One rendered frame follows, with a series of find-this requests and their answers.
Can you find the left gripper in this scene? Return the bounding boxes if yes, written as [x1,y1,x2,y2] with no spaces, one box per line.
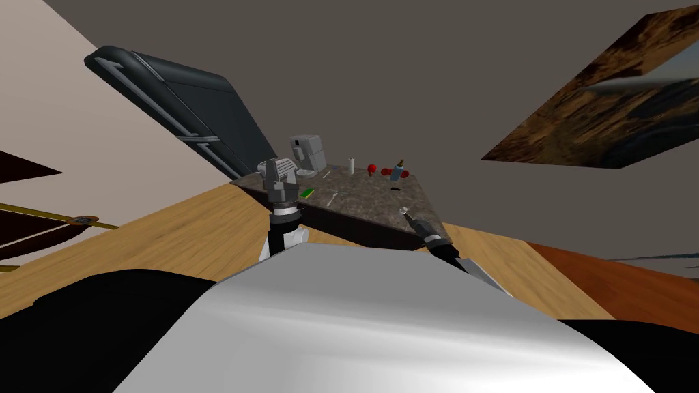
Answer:
[264,160,301,207]

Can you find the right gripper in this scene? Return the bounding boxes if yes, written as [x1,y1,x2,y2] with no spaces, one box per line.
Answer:
[401,207,434,239]

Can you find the grey coffee machine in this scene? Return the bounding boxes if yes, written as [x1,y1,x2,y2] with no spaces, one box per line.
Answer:
[289,134,328,173]

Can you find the dark grey fridge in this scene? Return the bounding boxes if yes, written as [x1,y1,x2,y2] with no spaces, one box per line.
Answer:
[83,45,279,181]

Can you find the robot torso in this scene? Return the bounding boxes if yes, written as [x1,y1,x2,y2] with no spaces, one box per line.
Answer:
[111,242,656,393]

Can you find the brown picture on wall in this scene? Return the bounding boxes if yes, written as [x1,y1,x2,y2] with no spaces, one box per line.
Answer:
[480,5,699,171]

